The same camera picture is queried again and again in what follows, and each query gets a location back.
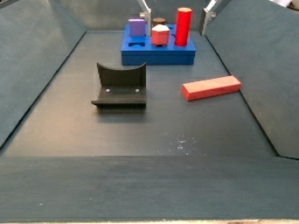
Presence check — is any purple rectangular block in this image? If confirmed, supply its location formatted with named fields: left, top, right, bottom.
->
left=129, top=18, right=146, bottom=37

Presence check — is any red rectangular block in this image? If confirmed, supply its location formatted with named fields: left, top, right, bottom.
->
left=182, top=76, right=241, bottom=101

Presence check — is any red pentagon block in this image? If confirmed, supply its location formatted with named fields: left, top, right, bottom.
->
left=151, top=24, right=170, bottom=46

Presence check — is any red tall cylinder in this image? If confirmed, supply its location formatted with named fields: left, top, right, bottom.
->
left=174, top=7, right=193, bottom=46

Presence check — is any blue shape sorter board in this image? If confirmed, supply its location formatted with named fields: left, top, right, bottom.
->
left=121, top=24, right=198, bottom=67

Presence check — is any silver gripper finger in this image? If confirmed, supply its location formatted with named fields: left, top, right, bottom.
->
left=137, top=0, right=153, bottom=36
left=199, top=0, right=222, bottom=36

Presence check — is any black curved fixture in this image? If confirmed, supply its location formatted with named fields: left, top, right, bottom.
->
left=91, top=64, right=147, bottom=107

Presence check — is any brown cylinder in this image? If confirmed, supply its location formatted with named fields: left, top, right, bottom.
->
left=153, top=17, right=166, bottom=27

